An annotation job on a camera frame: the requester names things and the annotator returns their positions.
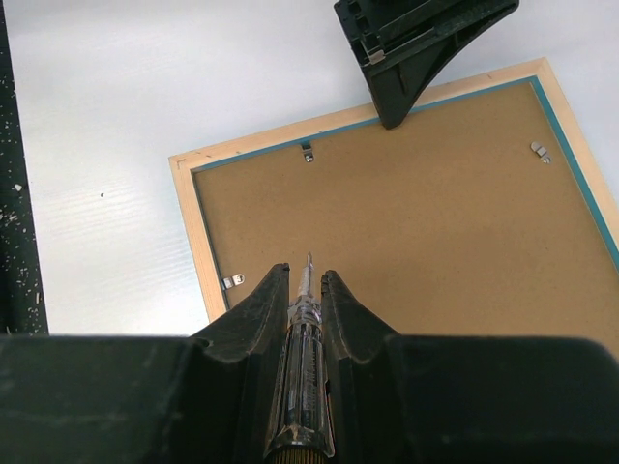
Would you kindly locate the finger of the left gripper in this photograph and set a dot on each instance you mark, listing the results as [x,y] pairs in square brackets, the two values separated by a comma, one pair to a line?
[401,46]

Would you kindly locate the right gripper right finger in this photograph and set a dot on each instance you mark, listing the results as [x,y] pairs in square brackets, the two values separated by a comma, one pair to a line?
[411,398]

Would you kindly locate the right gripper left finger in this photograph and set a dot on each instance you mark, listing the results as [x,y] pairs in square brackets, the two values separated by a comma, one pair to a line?
[205,398]

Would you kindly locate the small screwdriver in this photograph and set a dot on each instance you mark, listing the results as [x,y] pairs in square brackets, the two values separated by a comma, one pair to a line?
[299,428]

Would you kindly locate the blue picture frame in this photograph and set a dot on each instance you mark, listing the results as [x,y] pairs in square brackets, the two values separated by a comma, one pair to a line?
[484,212]

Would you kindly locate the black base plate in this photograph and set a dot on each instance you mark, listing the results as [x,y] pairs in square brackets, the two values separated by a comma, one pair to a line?
[22,294]

